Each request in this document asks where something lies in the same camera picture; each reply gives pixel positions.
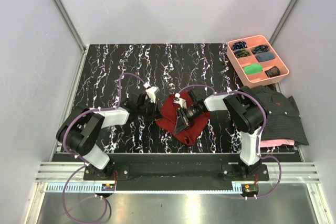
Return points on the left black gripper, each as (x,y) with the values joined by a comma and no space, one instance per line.
(155,115)

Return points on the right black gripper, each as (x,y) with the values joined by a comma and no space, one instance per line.
(183,121)

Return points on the red cloth napkin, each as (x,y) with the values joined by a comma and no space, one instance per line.
(168,122)

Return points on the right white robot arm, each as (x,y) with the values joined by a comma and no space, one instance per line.
(245,111)

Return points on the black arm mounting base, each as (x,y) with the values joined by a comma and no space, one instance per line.
(131,166)

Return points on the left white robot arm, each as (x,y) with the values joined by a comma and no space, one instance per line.
(79,132)

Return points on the black marble pattern mat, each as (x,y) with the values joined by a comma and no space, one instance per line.
(111,72)

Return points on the black green rolled sock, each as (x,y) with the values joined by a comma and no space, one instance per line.
(241,53)

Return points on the pink divided organizer tray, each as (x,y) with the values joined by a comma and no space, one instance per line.
(259,78)

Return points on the pink folded garment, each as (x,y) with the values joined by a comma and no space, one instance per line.
(275,143)

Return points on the black blue rolled sock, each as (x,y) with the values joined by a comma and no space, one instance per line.
(239,45)

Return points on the dark striped folded shirt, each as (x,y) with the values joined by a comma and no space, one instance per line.
(283,116)

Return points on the dark patterned rolled sock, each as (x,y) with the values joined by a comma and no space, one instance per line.
(273,72)

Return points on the navy patterned rolled sock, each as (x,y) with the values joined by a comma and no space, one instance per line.
(260,49)

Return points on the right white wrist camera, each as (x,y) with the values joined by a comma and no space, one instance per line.
(180,101)

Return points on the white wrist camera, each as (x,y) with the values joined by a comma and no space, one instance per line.
(151,92)
(180,101)

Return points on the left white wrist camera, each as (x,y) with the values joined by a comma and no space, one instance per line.
(151,92)

